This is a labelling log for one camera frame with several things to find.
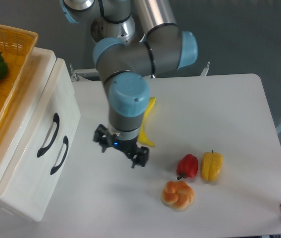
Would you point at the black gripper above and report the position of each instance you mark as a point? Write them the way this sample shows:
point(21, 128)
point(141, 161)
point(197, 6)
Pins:
point(138, 155)

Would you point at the white drawer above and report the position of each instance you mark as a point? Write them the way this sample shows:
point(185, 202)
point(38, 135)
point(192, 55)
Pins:
point(32, 174)

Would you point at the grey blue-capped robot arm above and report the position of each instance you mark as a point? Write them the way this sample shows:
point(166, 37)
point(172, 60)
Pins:
point(122, 68)

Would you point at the white drawer cabinet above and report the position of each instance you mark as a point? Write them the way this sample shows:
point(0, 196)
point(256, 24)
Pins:
point(24, 100)

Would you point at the red bell pepper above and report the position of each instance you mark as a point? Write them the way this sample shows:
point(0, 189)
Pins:
point(187, 167)

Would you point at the braided round bread roll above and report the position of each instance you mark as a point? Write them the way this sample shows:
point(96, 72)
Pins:
point(177, 195)

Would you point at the yellow bell pepper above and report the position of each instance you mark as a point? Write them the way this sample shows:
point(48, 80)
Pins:
point(211, 165)

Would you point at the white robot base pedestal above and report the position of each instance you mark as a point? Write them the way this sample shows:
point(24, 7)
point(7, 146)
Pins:
point(129, 32)

